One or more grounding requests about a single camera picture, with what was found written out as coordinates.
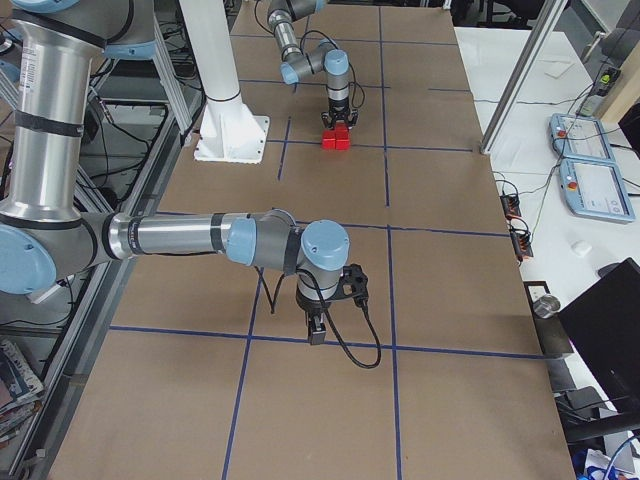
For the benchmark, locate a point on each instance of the teach pendant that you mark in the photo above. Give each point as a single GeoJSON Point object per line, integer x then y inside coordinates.
{"type": "Point", "coordinates": [580, 137]}
{"type": "Point", "coordinates": [594, 189]}

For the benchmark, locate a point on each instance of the steel cup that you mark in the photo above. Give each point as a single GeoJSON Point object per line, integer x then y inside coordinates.
{"type": "Point", "coordinates": [546, 306]}

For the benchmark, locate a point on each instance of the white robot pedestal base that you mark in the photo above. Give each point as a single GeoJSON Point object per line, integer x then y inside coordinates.
{"type": "Point", "coordinates": [229, 131]}

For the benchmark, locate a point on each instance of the upper teach pendant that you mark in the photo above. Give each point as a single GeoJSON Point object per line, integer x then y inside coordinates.
{"type": "Point", "coordinates": [580, 137]}

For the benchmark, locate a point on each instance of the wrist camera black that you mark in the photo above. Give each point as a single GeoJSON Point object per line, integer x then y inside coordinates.
{"type": "Point", "coordinates": [355, 285]}

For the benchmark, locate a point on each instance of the red block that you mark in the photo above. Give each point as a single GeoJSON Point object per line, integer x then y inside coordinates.
{"type": "Point", "coordinates": [341, 130]}
{"type": "Point", "coordinates": [342, 141]}
{"type": "Point", "coordinates": [328, 140]}

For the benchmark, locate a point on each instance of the black monitor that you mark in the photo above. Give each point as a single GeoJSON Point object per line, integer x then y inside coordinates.
{"type": "Point", "coordinates": [603, 326]}

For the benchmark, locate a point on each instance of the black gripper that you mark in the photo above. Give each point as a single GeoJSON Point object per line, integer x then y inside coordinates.
{"type": "Point", "coordinates": [339, 108]}
{"type": "Point", "coordinates": [311, 306]}

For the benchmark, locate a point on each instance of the lower teach pendant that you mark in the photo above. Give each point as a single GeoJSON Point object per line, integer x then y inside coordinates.
{"type": "Point", "coordinates": [594, 189]}

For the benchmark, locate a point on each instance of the aluminium frame post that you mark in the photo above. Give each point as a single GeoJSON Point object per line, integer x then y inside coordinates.
{"type": "Point", "coordinates": [547, 20]}

